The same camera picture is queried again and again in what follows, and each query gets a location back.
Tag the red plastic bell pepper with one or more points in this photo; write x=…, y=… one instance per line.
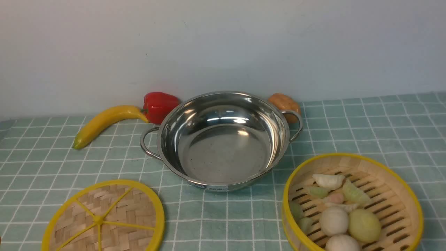
x=158, y=105

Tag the yellow woven bamboo steamer lid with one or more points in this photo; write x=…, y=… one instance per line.
x=117, y=215

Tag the green dumpling at left rim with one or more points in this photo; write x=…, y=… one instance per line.
x=296, y=210

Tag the yellow plastic banana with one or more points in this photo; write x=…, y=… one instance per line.
x=104, y=120

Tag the pink toy dumpling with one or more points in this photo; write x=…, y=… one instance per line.
x=334, y=198

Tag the white toy dumpling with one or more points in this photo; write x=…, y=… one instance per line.
x=331, y=182

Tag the light green toy dumpling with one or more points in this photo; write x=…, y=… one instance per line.
x=354, y=194

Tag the green round steamed bun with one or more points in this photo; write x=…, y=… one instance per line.
x=364, y=226

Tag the pale green small dumpling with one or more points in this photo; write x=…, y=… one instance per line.
x=317, y=192

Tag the yellow-rimmed bamboo steamer basket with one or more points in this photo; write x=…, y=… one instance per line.
x=393, y=202

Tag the brown bread roll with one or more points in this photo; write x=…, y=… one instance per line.
x=284, y=102

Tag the white front steamed bun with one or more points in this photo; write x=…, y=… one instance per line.
x=342, y=243

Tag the stainless steel two-handled pot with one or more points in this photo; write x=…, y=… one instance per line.
x=222, y=141

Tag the green checkered tablecloth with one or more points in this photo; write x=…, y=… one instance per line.
x=40, y=171

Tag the white round steamed bun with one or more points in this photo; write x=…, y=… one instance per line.
x=334, y=221

